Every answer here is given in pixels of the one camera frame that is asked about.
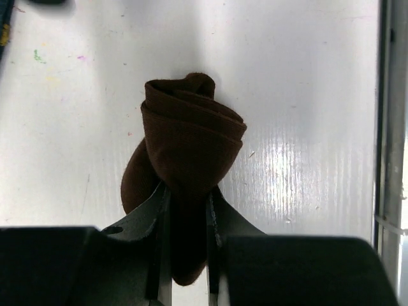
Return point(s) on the navy patterned sock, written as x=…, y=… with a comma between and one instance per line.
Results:
x=6, y=9

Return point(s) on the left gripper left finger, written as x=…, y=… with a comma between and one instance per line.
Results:
x=140, y=273

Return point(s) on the dark brown sock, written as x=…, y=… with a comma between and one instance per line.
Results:
x=191, y=141

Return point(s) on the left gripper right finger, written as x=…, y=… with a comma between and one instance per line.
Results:
x=222, y=221

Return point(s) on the aluminium frame rail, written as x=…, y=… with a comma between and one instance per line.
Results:
x=391, y=170

